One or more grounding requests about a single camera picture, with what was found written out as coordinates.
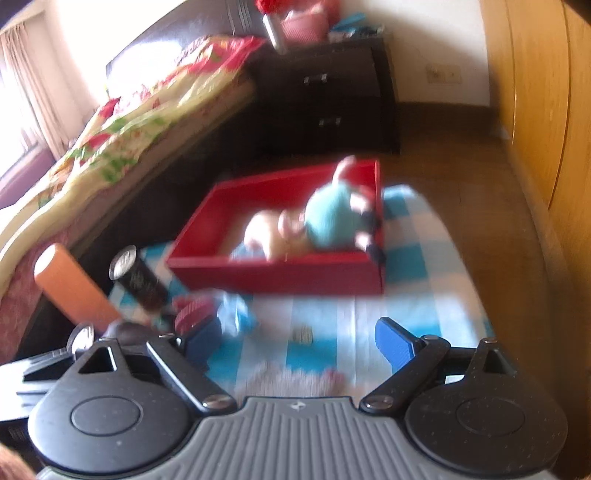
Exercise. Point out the dark red knitted cloth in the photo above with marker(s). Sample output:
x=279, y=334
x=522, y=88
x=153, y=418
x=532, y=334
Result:
x=191, y=311

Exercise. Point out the steel thermos bottle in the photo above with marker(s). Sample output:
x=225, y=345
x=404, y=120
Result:
x=275, y=32

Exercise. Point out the wooden wardrobe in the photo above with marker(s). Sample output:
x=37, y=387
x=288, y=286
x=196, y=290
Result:
x=539, y=67

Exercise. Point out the beige window curtain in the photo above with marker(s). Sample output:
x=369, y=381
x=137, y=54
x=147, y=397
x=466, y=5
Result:
x=17, y=54

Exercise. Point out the red rectangular storage box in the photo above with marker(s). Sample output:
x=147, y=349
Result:
x=200, y=257

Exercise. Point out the pink basket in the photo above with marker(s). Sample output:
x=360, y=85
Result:
x=306, y=28

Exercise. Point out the blue white checkered cloth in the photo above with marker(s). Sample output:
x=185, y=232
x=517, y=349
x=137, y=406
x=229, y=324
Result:
x=324, y=346

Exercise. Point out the dark bed headboard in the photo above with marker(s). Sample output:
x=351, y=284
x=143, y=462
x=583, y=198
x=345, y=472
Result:
x=159, y=47

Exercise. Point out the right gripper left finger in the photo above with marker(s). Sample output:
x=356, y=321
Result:
x=182, y=362

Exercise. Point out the blue face mask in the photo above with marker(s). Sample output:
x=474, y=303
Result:
x=235, y=315

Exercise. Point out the dark wooden nightstand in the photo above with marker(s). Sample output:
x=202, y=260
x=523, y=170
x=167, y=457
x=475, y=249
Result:
x=326, y=98

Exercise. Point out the black coffee can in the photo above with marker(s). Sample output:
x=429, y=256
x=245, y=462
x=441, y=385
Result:
x=128, y=269

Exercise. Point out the teal plush doll toy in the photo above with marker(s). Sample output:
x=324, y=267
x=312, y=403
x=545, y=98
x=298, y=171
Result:
x=339, y=216

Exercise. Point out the red plastic bag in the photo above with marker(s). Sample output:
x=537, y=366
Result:
x=332, y=8

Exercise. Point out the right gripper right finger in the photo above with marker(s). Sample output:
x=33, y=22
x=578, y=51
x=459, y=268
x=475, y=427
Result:
x=415, y=362

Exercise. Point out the orange ribbed cylinder vase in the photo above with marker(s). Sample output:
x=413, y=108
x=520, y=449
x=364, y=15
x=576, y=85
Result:
x=63, y=281

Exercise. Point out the wall power outlet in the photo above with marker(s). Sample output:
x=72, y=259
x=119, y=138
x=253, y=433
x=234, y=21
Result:
x=443, y=74

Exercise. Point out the floral bed quilt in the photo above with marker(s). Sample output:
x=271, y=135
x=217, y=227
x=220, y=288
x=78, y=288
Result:
x=116, y=138

